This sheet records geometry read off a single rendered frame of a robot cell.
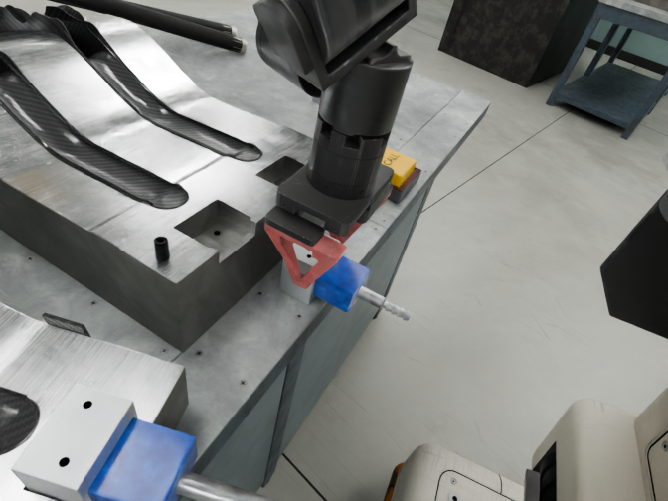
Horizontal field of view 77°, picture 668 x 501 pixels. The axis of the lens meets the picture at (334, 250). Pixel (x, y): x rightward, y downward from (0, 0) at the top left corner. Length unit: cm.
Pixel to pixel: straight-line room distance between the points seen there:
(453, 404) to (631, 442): 96
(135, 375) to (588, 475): 37
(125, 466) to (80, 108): 37
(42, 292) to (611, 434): 53
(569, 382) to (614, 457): 123
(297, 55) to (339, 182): 11
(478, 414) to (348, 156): 120
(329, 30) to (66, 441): 26
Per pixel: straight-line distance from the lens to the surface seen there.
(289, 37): 25
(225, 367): 38
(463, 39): 449
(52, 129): 51
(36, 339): 36
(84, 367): 34
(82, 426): 28
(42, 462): 28
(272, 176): 46
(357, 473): 123
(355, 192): 33
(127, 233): 37
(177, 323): 36
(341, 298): 40
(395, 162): 62
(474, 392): 147
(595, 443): 47
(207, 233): 40
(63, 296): 46
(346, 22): 25
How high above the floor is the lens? 113
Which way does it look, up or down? 42 degrees down
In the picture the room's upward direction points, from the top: 14 degrees clockwise
